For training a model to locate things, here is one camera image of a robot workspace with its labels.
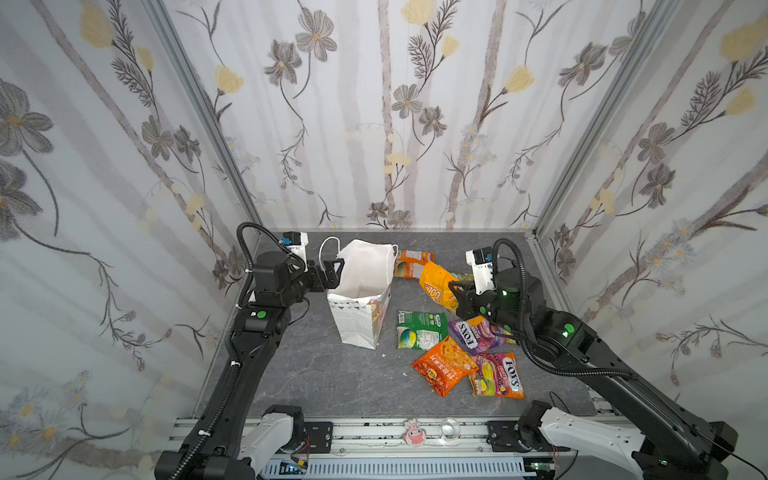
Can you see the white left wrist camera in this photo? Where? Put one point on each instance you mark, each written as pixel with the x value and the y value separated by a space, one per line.
pixel 296 242

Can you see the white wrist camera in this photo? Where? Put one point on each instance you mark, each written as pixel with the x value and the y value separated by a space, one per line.
pixel 481 262
pixel 296 242

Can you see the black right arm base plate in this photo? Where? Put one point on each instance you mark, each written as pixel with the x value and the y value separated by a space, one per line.
pixel 517 437

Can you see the clear round suction cup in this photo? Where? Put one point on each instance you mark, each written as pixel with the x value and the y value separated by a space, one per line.
pixel 450 430

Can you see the green Fox's tea packet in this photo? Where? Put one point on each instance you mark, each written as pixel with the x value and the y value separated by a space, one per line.
pixel 420 330

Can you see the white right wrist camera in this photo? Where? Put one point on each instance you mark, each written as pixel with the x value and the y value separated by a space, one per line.
pixel 481 262

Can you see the small orange snack packet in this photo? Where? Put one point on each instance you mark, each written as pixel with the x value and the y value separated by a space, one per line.
pixel 410 264

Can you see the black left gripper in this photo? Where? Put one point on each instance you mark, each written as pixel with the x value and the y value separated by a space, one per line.
pixel 322 285

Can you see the pink yellow Fox's candy bag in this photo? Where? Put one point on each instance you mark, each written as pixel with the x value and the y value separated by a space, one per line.
pixel 497 376

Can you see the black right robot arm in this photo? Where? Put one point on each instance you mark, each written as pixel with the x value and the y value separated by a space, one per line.
pixel 664 440

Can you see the yellow orange snack bag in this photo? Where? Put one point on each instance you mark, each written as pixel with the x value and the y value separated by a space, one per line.
pixel 435 281

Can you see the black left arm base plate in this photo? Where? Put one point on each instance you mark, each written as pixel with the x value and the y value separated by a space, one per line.
pixel 319 436

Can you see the white cartoon paper bag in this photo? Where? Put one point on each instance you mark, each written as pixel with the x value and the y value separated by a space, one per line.
pixel 358 305

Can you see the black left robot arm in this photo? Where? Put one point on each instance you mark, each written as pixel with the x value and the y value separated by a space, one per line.
pixel 278 275

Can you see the purple Fox's berries bag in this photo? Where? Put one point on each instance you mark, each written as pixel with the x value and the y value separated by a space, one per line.
pixel 478 335

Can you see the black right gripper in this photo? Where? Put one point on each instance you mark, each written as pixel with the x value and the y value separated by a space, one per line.
pixel 466 298

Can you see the orange corn snack bag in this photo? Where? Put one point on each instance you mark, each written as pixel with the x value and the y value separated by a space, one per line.
pixel 444 365

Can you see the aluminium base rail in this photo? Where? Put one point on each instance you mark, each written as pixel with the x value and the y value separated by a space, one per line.
pixel 577 437

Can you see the white slotted cable duct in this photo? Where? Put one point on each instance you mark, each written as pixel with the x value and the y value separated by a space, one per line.
pixel 400 468

